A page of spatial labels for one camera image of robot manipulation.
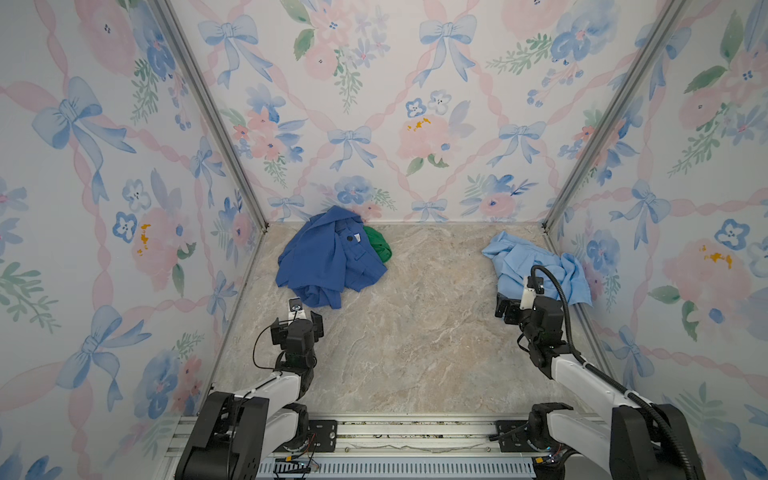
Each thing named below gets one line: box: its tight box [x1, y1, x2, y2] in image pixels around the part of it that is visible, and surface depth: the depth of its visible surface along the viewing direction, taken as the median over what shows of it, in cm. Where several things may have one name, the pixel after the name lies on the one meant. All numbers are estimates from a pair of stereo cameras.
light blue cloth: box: [482, 231, 593, 306], surface depth 102 cm
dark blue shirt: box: [276, 205, 388, 309], surface depth 104 cm
